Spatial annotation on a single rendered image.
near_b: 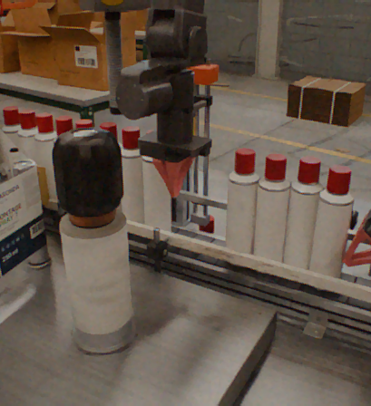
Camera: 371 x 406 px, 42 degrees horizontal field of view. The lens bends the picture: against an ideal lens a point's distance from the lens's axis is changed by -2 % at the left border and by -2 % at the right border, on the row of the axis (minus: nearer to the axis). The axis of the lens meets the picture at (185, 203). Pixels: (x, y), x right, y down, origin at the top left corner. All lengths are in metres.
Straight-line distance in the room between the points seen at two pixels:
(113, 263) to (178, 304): 0.19
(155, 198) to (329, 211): 0.32
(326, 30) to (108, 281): 6.00
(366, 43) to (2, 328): 5.87
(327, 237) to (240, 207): 0.15
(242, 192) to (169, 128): 0.16
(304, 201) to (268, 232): 0.08
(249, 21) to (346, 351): 6.36
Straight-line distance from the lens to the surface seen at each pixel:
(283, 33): 6.73
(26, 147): 1.06
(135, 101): 0.67
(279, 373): 0.74
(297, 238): 0.80
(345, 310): 0.80
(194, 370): 0.66
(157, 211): 0.90
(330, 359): 0.78
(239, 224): 0.81
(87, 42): 2.55
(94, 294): 0.63
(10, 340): 0.74
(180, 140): 0.74
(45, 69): 2.95
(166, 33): 0.71
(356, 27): 6.34
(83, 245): 0.59
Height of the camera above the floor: 1.35
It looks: 26 degrees down
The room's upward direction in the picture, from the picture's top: straight up
